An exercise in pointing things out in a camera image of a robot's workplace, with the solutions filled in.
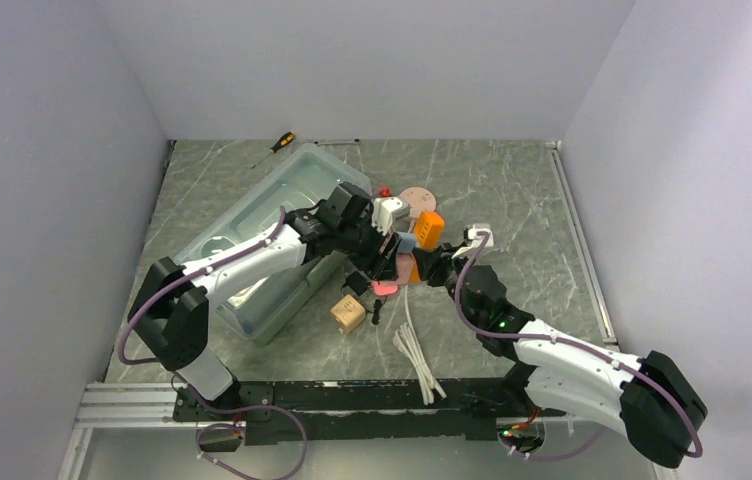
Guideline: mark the clear plastic storage box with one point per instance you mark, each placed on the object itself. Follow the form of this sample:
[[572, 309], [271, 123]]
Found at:
[[258, 312]]

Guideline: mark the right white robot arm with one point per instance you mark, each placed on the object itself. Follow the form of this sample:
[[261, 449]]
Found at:
[[648, 400]]

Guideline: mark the dark pink plug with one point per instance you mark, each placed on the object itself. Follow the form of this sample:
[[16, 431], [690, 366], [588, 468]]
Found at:
[[384, 289]]

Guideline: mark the blue small adapter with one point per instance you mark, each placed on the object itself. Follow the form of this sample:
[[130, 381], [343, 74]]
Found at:
[[407, 242]]

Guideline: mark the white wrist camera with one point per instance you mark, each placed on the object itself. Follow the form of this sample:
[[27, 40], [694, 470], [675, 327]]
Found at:
[[476, 238], [386, 211]]

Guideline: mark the aluminium frame rail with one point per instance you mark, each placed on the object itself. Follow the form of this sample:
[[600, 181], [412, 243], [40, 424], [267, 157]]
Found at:
[[115, 406]]

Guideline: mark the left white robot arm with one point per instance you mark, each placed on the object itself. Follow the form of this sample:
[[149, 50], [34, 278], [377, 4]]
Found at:
[[171, 311]]

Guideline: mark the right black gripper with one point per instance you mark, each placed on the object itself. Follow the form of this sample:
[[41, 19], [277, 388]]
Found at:
[[433, 264]]

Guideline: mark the black power adapter plug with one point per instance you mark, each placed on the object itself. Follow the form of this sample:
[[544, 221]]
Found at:
[[356, 285]]

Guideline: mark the round pink power socket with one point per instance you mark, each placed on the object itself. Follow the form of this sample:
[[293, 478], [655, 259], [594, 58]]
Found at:
[[419, 199]]

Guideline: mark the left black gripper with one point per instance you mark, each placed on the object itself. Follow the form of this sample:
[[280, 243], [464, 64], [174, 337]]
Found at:
[[379, 265]]

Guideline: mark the small orange black screwdriver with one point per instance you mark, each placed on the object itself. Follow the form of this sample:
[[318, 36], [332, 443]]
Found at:
[[282, 142]]

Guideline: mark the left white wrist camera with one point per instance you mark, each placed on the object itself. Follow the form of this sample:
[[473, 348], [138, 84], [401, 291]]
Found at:
[[386, 211]]

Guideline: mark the orange power strip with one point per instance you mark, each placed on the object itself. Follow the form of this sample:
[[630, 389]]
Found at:
[[427, 230]]

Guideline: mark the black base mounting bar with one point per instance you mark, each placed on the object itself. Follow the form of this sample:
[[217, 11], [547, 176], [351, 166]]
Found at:
[[271, 412]]

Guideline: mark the pink square socket adapter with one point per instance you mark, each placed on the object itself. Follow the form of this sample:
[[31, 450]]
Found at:
[[405, 266]]

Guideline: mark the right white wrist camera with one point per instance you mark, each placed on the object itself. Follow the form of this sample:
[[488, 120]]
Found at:
[[476, 238]]

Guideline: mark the beige cube socket adapter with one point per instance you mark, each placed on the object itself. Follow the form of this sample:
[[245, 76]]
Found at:
[[349, 313]]

